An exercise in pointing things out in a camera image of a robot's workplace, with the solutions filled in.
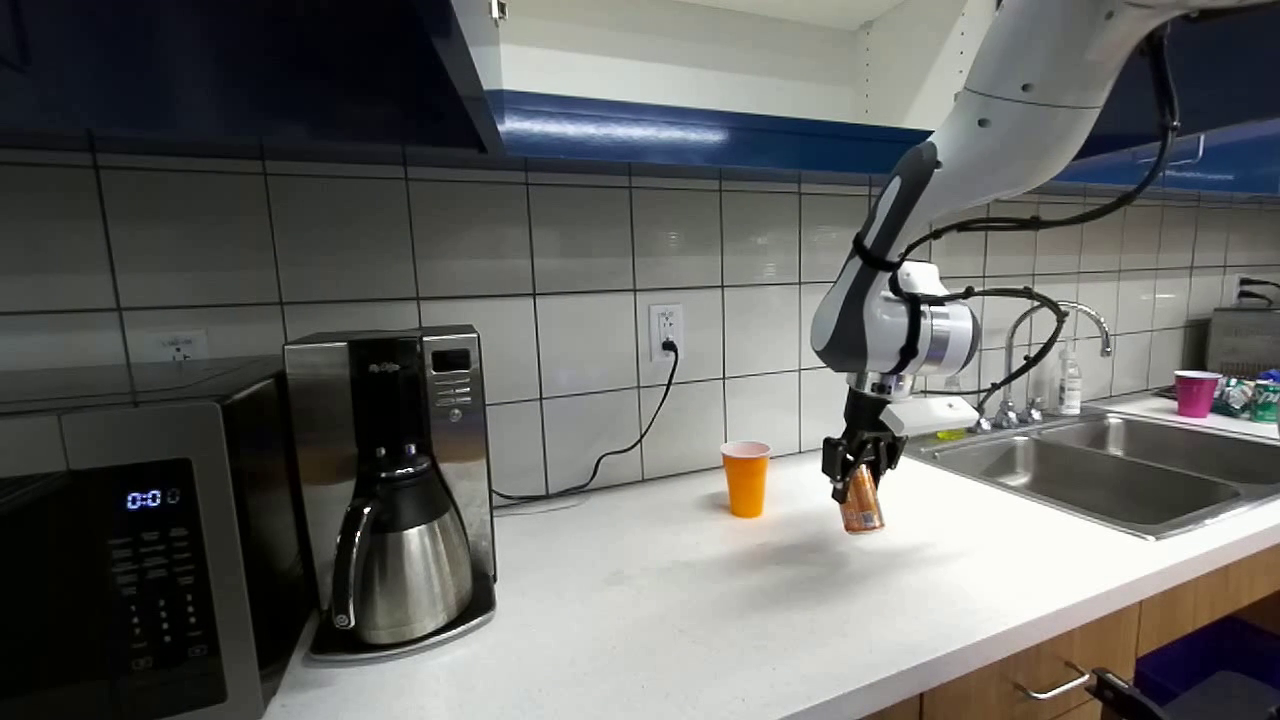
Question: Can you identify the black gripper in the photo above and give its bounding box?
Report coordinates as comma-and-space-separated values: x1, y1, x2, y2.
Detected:
820, 390, 903, 504

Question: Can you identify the brown bottle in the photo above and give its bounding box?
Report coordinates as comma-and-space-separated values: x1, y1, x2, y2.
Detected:
841, 465, 886, 533

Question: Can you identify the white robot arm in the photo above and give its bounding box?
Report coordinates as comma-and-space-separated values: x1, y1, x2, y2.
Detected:
813, 0, 1267, 506

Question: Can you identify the orange plastic cup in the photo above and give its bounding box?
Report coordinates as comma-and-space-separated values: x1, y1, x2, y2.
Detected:
721, 438, 770, 520

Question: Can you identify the chrome faucet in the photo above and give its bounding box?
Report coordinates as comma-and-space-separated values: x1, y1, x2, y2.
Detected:
980, 298, 1111, 426

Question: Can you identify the stainless steel sink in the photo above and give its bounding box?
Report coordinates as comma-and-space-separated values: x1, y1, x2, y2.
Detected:
917, 415, 1280, 541

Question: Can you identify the pink cup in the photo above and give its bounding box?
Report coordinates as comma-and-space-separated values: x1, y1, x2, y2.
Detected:
1171, 369, 1222, 420

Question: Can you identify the blue bin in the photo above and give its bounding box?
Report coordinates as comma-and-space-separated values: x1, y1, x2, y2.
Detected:
1138, 619, 1280, 720

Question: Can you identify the black coffee maker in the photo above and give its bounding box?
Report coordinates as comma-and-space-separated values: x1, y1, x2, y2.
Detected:
284, 324, 497, 656

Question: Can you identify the steel coffee carafe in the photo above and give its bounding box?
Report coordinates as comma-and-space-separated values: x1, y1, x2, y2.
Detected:
328, 460, 478, 647

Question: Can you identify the black microwave oven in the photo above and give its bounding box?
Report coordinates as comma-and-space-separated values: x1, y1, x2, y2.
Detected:
0, 372, 315, 720

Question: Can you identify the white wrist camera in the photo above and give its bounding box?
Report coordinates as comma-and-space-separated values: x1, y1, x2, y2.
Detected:
879, 394, 980, 438

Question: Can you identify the black power cable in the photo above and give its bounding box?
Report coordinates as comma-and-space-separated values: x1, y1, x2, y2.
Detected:
488, 338, 683, 512

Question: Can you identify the white wall outlet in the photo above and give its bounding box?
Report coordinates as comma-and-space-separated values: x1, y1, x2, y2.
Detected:
650, 303, 683, 359

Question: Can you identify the wooden drawer with handle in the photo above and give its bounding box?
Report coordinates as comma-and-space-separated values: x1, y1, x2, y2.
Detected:
922, 613, 1142, 720

